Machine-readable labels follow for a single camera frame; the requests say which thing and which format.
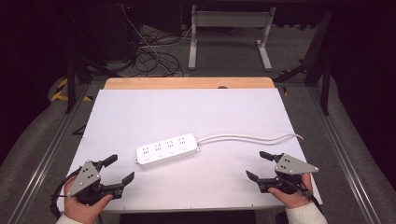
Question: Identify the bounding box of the white metal desk frame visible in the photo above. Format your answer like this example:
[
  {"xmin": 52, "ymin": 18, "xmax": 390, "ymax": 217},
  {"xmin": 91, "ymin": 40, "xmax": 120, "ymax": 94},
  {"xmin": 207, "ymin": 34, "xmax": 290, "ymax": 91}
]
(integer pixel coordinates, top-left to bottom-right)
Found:
[{"xmin": 188, "ymin": 4, "xmax": 277, "ymax": 72}]

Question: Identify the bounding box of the person's left hand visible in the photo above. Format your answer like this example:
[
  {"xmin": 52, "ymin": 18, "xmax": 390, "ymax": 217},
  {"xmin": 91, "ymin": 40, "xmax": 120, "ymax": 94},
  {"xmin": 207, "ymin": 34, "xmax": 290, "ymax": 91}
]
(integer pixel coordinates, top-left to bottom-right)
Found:
[{"xmin": 63, "ymin": 176, "xmax": 114, "ymax": 224}]

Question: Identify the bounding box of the tangle of black floor cables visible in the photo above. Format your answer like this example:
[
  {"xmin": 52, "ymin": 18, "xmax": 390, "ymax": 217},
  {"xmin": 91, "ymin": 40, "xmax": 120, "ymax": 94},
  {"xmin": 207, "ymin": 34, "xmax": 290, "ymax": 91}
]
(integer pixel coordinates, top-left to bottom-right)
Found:
[{"xmin": 132, "ymin": 23, "xmax": 185, "ymax": 77}]

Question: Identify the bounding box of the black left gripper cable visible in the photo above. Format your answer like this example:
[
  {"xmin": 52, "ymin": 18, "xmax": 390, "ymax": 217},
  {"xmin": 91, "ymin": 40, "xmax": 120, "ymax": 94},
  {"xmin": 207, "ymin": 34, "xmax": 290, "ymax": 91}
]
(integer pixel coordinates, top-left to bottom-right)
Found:
[{"xmin": 49, "ymin": 168, "xmax": 82, "ymax": 219}]

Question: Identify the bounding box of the wooden table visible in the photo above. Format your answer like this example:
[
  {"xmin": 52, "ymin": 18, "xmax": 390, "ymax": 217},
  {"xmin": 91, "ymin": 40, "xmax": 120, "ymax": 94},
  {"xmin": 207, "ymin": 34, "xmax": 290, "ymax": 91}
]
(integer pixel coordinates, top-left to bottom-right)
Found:
[{"xmin": 103, "ymin": 77, "xmax": 276, "ymax": 91}]

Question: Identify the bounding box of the yellow black hazard tape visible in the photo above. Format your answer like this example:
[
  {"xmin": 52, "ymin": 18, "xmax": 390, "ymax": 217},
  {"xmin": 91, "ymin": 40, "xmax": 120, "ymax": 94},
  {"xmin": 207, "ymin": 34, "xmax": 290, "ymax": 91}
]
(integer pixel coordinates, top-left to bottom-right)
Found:
[{"xmin": 50, "ymin": 77, "xmax": 93, "ymax": 103}]

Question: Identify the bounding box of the aluminium floor rail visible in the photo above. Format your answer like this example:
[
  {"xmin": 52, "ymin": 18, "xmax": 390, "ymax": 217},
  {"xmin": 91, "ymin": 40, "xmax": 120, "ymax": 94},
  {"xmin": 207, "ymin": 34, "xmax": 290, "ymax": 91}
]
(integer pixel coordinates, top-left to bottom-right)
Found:
[
  {"xmin": 307, "ymin": 86, "xmax": 385, "ymax": 224},
  {"xmin": 14, "ymin": 83, "xmax": 92, "ymax": 224}
]

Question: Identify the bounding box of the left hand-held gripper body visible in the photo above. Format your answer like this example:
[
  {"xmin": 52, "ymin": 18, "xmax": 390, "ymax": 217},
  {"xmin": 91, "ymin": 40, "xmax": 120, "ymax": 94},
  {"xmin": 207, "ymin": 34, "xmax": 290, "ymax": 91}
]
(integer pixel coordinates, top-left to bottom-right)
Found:
[{"xmin": 66, "ymin": 160, "xmax": 126, "ymax": 206}]

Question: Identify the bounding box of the white power strip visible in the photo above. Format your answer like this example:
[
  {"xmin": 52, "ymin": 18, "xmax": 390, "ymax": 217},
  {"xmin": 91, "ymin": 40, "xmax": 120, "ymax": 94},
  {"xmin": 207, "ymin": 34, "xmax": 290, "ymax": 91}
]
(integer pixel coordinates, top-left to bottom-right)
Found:
[{"xmin": 134, "ymin": 133, "xmax": 202, "ymax": 166}]

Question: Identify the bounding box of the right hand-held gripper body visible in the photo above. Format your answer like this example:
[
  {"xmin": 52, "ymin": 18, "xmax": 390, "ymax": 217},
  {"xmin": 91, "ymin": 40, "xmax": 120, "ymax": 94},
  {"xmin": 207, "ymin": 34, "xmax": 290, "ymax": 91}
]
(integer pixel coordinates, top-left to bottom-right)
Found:
[{"xmin": 258, "ymin": 153, "xmax": 319, "ymax": 195}]

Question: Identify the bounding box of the white floor cable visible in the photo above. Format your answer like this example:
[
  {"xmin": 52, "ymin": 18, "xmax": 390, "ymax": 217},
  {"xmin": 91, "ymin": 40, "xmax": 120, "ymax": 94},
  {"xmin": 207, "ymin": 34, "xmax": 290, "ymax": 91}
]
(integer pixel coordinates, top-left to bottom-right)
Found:
[{"xmin": 120, "ymin": 3, "xmax": 185, "ymax": 77}]

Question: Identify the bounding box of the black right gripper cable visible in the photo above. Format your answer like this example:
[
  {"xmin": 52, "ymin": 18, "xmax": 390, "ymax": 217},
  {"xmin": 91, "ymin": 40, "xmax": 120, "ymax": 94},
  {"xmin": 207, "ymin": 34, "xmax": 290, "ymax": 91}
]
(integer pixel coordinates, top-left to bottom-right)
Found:
[{"xmin": 288, "ymin": 178, "xmax": 324, "ymax": 215}]

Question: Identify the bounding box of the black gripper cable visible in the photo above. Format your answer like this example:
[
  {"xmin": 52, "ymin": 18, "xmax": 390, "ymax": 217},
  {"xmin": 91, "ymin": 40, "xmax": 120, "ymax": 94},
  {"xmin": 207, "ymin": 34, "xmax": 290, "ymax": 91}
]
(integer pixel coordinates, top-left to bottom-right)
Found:
[
  {"xmin": 288, "ymin": 178, "xmax": 324, "ymax": 215},
  {"xmin": 49, "ymin": 168, "xmax": 82, "ymax": 219}
]

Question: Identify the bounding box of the white table board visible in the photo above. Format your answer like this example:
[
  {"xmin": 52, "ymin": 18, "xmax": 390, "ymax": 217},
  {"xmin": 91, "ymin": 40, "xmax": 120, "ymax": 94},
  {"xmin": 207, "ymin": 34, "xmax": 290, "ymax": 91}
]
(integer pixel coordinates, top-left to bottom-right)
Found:
[{"xmin": 56, "ymin": 88, "xmax": 323, "ymax": 214}]

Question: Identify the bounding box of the white power strip cable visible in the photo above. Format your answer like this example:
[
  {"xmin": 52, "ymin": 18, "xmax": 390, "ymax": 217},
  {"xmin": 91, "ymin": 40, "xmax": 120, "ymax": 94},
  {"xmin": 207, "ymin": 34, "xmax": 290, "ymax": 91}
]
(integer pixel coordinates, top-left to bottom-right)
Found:
[{"xmin": 196, "ymin": 133, "xmax": 304, "ymax": 147}]

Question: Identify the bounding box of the person's right hand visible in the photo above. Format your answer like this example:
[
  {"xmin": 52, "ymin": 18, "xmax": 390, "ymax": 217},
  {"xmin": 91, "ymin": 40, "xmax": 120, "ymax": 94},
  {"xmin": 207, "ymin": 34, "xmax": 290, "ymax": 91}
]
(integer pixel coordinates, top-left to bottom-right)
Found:
[{"xmin": 267, "ymin": 173, "xmax": 314, "ymax": 210}]

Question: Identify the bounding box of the black metal stand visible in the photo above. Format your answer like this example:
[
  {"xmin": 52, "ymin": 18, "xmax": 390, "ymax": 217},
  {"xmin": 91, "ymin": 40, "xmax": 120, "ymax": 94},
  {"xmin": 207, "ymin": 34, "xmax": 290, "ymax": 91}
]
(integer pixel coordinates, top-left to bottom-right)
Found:
[
  {"xmin": 64, "ymin": 46, "xmax": 123, "ymax": 115},
  {"xmin": 273, "ymin": 8, "xmax": 332, "ymax": 117}
]

